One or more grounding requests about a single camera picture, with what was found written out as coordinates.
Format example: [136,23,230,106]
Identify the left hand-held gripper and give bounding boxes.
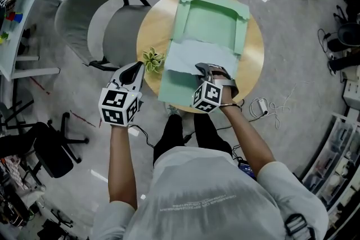
[98,61,146,127]

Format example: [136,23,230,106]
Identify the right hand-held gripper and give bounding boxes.
[192,62,237,114]

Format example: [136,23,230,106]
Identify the green cardboard box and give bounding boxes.
[157,0,250,108]

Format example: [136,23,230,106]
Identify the person's left forearm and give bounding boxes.
[108,124,138,210]

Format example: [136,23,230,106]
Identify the person's right forearm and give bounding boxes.
[219,103,276,178]

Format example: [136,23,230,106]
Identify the person's right hand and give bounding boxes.
[210,65,240,106]

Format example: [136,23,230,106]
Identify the small potted plant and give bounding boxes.
[142,46,166,74]

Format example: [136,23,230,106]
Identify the person's grey shoe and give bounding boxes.
[165,103,181,117]

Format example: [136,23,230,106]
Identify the round wooden table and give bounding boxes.
[136,0,265,114]

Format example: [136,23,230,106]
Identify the person's black trousers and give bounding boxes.
[153,112,233,166]

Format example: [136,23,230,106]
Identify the grey armchair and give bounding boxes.
[54,0,152,71]

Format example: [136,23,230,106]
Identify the black office chair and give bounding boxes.
[0,112,90,179]

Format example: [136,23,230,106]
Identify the black device with blue label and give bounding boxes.
[238,159,257,180]

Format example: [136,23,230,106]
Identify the long white desk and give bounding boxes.
[0,0,68,82]

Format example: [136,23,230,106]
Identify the person's white t-shirt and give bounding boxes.
[91,146,330,240]

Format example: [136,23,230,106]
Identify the white storage box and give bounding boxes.
[341,78,360,110]

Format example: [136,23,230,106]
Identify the white storage shelf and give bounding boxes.
[300,112,360,240]

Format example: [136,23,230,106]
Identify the white power adapter with cable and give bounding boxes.
[249,97,290,130]

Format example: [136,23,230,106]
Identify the black strap buckle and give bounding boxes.
[283,213,317,240]

